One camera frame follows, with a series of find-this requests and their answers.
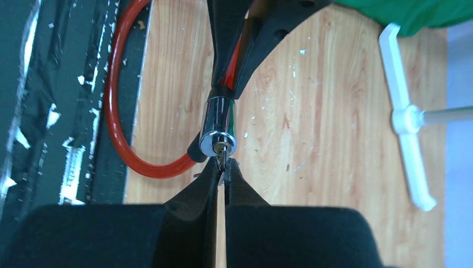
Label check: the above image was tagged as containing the green t-shirt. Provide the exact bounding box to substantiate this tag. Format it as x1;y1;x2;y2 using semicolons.
334;0;472;37

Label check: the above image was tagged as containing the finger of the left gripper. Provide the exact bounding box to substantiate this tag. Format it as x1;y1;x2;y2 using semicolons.
207;0;253;85
234;1;332;99

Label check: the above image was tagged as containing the red cable lock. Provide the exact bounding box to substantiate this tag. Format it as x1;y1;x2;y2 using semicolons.
105;1;243;179

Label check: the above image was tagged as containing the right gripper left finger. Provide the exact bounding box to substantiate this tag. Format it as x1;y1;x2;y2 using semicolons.
1;157;219;267

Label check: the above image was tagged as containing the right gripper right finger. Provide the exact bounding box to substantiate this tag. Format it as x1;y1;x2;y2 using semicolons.
224;159;384;267

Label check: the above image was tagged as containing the white clothes rack stand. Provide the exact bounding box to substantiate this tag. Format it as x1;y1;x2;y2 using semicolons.
378;23;472;212

